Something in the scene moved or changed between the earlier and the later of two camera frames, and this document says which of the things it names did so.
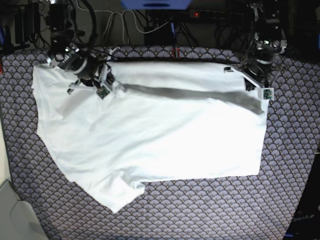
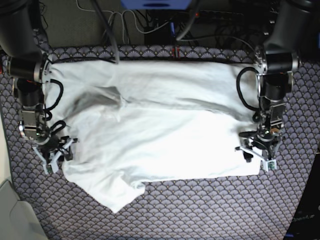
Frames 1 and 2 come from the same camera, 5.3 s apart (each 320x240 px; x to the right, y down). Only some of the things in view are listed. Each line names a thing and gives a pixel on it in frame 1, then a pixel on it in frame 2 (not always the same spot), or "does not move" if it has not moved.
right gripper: [261, 74] → [263, 143]
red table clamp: [173, 50] does not move
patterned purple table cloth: [243, 207] does not move
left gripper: [95, 72] → [50, 150]
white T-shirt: [172, 120] does not move
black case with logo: [306, 223] does not move
